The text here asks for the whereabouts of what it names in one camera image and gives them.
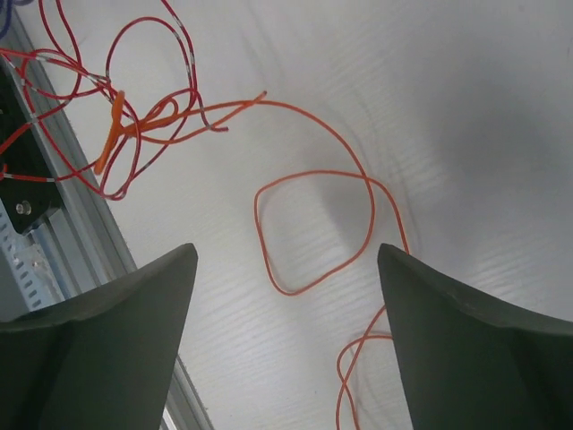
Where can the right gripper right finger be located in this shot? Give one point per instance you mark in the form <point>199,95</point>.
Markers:
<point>468,360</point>

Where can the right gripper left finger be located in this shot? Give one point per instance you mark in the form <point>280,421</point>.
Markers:
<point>103,359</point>

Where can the red purple wire ball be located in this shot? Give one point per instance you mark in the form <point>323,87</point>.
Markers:
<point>125,125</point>

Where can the white slotted cable duct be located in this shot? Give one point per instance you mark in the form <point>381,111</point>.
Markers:
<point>25,286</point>

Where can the aluminium mounting rail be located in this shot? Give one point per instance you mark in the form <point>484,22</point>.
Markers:
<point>78,245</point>

